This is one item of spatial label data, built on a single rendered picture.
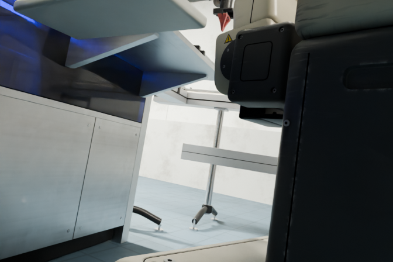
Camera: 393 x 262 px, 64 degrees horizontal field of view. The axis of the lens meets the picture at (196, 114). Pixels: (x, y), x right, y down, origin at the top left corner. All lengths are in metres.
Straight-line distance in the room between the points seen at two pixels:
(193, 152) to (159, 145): 2.56
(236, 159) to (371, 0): 1.88
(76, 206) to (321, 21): 1.15
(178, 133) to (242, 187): 1.26
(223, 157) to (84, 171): 1.17
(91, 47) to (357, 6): 0.90
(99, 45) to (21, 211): 0.60
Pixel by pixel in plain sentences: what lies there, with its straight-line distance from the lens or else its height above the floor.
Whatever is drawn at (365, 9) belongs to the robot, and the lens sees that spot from 0.46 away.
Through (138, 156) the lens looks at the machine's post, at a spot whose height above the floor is 0.43.
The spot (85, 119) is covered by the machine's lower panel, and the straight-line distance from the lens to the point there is 1.32.
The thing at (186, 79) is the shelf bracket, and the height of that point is 0.83.
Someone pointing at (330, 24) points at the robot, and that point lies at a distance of 0.47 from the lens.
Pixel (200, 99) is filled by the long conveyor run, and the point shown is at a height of 0.89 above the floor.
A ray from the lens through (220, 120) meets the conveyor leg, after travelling 2.33.
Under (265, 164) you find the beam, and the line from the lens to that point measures 2.21.
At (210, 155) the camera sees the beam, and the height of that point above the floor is 0.49.
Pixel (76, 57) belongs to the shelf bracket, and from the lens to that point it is 1.20.
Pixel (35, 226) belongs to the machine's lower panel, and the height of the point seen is 0.17.
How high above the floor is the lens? 0.50
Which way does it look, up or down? 7 degrees up
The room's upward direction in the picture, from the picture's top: 9 degrees clockwise
